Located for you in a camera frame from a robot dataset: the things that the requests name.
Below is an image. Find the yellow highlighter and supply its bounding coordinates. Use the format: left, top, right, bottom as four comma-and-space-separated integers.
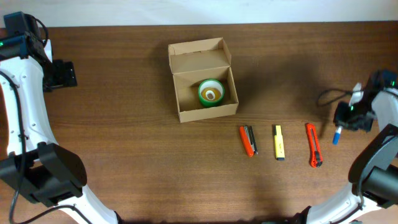
274, 125, 285, 161

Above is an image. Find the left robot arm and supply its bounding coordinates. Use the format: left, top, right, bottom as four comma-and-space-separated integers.
1, 12, 122, 223

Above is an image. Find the black cable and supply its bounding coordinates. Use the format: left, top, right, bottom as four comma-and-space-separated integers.
317, 88, 355, 108
0, 17, 94, 224

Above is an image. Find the left black cable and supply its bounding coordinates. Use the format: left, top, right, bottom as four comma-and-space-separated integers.
0, 17, 94, 224

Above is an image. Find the brown cardboard box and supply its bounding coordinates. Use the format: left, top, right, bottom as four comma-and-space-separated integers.
168, 37, 239, 123

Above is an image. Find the orange stapler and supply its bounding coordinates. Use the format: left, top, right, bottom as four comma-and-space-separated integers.
239, 126, 258, 157

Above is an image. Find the blue white marker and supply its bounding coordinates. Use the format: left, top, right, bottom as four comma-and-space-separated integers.
332, 126, 343, 145

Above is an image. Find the orange utility knife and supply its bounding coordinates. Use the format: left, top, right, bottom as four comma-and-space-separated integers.
305, 123, 323, 168

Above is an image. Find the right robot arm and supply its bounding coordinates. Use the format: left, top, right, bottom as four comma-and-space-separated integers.
289, 70, 397, 224

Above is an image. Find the small yellow tape roll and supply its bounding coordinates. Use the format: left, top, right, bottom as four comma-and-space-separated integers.
201, 87, 222, 101

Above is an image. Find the green tape roll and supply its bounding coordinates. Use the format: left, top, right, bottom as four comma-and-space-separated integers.
198, 79, 225, 108

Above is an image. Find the right black cable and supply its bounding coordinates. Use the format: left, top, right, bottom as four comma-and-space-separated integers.
317, 88, 355, 108

